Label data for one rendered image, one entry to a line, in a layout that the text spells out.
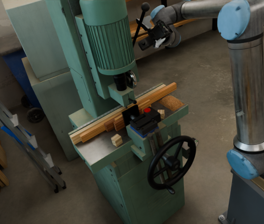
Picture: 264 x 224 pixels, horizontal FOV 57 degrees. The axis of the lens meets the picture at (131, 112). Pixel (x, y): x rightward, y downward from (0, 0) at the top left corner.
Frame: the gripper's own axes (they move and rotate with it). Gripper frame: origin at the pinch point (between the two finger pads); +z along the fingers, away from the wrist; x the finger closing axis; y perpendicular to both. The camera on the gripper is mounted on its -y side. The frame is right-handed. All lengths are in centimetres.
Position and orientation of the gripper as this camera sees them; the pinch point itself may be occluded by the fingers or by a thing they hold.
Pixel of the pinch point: (143, 34)
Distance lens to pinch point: 108.1
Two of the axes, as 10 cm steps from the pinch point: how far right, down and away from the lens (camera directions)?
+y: 7.2, -5.2, -4.7
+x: 5.3, 8.4, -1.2
